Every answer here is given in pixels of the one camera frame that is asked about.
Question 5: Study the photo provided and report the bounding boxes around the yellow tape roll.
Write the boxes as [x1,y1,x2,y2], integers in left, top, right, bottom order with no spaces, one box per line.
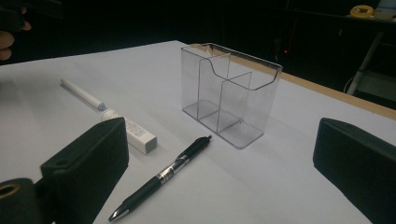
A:
[349,5,375,19]

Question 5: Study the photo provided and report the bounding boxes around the white capped pen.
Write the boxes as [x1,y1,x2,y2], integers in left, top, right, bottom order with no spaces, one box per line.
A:
[60,77,108,112]

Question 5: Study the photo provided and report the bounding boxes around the white eraser box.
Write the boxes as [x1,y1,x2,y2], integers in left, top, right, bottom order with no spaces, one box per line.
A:
[100,107,158,155]

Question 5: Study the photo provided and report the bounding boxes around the white table cover sheet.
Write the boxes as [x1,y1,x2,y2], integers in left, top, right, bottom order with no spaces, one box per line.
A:
[0,39,396,224]

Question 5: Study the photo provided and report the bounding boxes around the white metal stand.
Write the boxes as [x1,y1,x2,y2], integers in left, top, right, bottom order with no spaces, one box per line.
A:
[345,31,396,108]

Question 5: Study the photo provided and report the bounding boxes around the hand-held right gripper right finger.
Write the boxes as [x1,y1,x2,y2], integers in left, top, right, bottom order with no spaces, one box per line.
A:
[312,117,396,224]

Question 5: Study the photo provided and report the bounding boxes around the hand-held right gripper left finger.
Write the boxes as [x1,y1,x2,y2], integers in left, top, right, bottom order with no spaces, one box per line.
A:
[40,116,130,224]

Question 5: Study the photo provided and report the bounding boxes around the clear plastic desk organizer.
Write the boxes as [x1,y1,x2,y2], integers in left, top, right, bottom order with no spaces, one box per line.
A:
[180,42,284,149]

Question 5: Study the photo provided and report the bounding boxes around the black retractable pen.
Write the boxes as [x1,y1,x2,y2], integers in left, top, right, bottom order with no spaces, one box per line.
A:
[107,134,213,223]

